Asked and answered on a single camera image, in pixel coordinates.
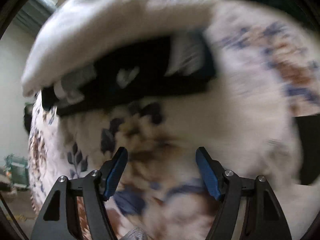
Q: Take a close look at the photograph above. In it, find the black garment with white print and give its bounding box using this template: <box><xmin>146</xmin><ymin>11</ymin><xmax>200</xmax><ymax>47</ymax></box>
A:
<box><xmin>41</xmin><ymin>31</ymin><xmax>217</xmax><ymax>117</ymax></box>

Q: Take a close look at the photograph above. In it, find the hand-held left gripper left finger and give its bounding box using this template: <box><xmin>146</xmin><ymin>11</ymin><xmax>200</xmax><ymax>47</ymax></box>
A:
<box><xmin>30</xmin><ymin>147</ymin><xmax>128</xmax><ymax>240</ymax></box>

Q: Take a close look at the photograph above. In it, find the teal crate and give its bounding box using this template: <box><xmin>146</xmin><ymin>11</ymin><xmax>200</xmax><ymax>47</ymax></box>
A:
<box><xmin>3</xmin><ymin>154</ymin><xmax>30</xmax><ymax>188</ymax></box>

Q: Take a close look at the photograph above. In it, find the floral printed blanket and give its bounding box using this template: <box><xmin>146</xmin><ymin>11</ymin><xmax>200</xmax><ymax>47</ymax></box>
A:
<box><xmin>28</xmin><ymin>0</ymin><xmax>320</xmax><ymax>240</ymax></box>

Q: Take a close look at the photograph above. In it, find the grey knitted cloth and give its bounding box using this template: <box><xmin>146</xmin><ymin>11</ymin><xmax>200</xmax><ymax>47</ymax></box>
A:
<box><xmin>119</xmin><ymin>227</ymin><xmax>151</xmax><ymax>240</ymax></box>

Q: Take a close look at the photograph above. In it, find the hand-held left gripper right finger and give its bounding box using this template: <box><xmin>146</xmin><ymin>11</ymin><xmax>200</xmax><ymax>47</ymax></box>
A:
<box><xmin>195</xmin><ymin>147</ymin><xmax>292</xmax><ymax>240</ymax></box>

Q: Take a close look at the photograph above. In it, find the white pillow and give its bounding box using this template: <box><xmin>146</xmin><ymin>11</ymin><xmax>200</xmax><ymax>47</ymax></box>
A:
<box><xmin>21</xmin><ymin>0</ymin><xmax>220</xmax><ymax>97</ymax></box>

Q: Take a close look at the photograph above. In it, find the dark furniture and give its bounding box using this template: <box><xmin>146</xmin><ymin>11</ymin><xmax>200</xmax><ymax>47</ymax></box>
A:
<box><xmin>292</xmin><ymin>112</ymin><xmax>320</xmax><ymax>186</ymax></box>

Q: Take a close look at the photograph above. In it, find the dark object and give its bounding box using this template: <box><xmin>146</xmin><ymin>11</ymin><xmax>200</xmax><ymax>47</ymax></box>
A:
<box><xmin>23</xmin><ymin>102</ymin><xmax>34</xmax><ymax>133</ymax></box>

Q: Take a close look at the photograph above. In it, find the grey curtain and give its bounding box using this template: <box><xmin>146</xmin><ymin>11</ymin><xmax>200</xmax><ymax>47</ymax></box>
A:
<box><xmin>12</xmin><ymin>0</ymin><xmax>63</xmax><ymax>38</ymax></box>

